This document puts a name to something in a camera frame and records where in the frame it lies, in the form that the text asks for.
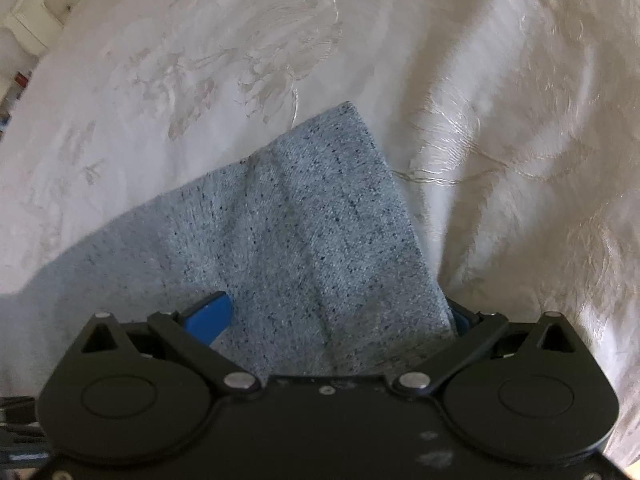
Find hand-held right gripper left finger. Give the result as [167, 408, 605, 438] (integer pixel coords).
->
[75, 291, 262, 401]

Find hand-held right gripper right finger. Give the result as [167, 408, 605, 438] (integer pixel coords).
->
[392, 298, 584, 401]

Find light blue speckled pants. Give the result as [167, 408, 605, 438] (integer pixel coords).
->
[15, 101, 458, 378]

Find white carved headboard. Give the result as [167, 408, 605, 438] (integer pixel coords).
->
[0, 0, 121, 56]

